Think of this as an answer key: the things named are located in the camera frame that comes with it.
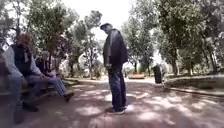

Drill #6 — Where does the person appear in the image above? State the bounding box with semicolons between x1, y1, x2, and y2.
35;50;76;103
3;32;46;125
99;22;129;116

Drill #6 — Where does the wooden bench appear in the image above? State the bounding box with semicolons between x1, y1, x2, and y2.
0;53;58;100
127;73;146;80

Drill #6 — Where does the dark litter bin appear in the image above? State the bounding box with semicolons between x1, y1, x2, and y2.
152;63;164;85

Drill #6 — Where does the brown dirt path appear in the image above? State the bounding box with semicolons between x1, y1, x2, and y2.
0;77;224;128

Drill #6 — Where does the wood of green trees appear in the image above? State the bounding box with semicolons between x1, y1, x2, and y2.
0;0;224;80

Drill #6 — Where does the dry grass verge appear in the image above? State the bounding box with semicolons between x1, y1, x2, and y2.
163;73;224;92

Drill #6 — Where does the low stone kerb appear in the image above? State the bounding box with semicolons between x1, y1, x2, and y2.
162;85;224;98

